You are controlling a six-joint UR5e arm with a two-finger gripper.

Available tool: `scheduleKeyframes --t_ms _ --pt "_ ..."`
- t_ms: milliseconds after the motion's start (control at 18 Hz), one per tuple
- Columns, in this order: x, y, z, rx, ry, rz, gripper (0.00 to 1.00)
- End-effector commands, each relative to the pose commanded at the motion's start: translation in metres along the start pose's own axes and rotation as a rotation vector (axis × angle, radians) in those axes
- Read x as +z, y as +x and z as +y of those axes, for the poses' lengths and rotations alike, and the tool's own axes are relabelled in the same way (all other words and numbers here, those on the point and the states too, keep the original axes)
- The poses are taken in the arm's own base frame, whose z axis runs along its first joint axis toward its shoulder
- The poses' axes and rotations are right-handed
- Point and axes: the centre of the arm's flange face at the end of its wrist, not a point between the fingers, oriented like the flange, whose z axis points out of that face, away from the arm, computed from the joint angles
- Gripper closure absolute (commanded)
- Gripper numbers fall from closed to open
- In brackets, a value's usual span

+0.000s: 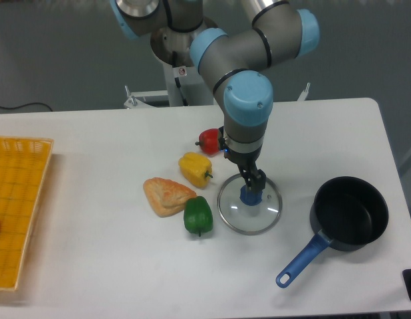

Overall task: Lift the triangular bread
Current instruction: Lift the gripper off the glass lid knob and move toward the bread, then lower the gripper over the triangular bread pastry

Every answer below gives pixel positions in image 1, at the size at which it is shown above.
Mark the yellow bell pepper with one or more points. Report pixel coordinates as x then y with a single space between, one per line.
196 168

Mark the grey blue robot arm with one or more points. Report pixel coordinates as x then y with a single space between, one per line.
247 97

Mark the triangle bread pastry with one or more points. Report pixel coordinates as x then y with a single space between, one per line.
167 197

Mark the green bell pepper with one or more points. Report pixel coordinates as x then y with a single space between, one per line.
198 218

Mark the yellow woven basket tray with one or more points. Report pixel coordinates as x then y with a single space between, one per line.
23 167

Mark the red bell pepper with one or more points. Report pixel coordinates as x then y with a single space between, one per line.
208 141

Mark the black saucepan blue handle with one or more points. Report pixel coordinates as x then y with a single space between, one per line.
347 214

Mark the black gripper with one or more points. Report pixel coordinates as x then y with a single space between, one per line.
255 179

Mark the glass pot lid blue knob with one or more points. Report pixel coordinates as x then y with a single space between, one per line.
246 212

